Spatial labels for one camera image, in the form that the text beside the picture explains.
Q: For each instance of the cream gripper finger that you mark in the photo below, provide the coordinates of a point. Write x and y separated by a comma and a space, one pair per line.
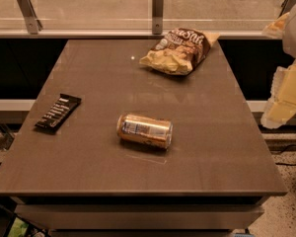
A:
281, 106
275, 30

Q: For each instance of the orange soda can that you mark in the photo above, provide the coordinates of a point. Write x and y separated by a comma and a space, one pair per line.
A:
145, 130

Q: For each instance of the brown chip bag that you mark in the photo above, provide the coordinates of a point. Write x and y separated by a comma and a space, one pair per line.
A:
180, 51

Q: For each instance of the glass barrier panel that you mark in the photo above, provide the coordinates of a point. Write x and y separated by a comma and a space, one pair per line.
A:
217, 15

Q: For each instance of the black snack bar wrapper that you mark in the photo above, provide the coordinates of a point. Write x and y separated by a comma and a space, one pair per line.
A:
58, 113

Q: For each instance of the green printed object on floor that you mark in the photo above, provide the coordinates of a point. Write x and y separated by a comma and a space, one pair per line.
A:
20, 228

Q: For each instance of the middle metal glass bracket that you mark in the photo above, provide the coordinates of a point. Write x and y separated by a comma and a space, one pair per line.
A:
157, 16

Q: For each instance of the left metal glass bracket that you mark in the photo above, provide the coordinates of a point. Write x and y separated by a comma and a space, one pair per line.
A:
32, 21

